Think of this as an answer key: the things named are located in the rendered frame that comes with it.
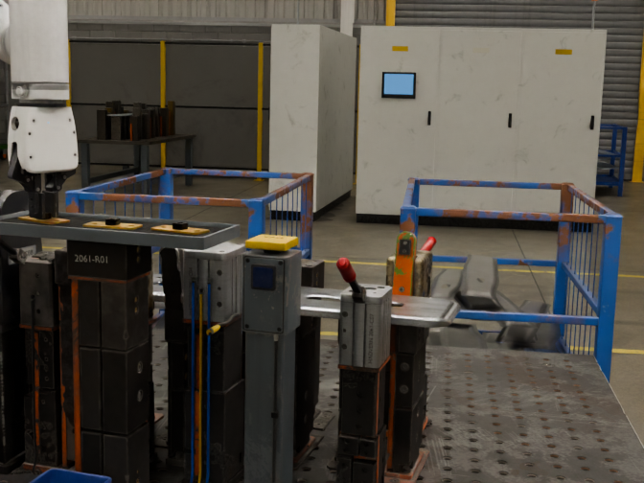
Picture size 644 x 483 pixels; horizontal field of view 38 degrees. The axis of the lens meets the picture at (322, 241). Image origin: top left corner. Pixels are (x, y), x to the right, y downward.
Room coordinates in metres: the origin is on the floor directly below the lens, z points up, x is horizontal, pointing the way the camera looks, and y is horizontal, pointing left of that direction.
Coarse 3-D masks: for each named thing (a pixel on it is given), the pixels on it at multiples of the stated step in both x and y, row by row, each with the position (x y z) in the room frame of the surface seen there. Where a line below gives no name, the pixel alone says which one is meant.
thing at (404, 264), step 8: (408, 232) 1.73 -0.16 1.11; (400, 240) 1.72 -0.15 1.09; (408, 240) 1.72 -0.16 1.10; (416, 240) 1.73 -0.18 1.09; (400, 248) 1.72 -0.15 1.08; (408, 248) 1.71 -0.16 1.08; (416, 248) 1.73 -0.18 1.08; (400, 256) 1.72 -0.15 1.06; (408, 256) 1.72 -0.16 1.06; (400, 264) 1.72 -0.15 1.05; (408, 264) 1.71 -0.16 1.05; (400, 272) 1.71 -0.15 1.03; (408, 272) 1.71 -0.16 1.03; (400, 280) 1.71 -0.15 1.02; (408, 280) 1.71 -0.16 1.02; (400, 288) 1.70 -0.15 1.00; (408, 288) 1.70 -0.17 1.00
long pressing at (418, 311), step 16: (160, 288) 1.67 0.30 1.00; (304, 288) 1.70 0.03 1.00; (320, 288) 1.70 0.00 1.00; (304, 304) 1.58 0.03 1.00; (320, 304) 1.58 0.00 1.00; (336, 304) 1.58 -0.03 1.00; (400, 304) 1.60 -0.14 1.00; (416, 304) 1.60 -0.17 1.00; (432, 304) 1.60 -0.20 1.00; (448, 304) 1.60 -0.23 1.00; (400, 320) 1.49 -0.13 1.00; (416, 320) 1.49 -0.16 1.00; (432, 320) 1.48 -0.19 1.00; (448, 320) 1.50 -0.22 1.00
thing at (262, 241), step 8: (248, 240) 1.28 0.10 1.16; (256, 240) 1.28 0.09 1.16; (264, 240) 1.29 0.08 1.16; (272, 240) 1.29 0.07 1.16; (280, 240) 1.29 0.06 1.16; (288, 240) 1.29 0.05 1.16; (296, 240) 1.31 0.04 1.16; (256, 248) 1.28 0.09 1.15; (264, 248) 1.27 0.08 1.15; (272, 248) 1.27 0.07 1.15; (280, 248) 1.27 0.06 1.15; (288, 248) 1.28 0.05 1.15
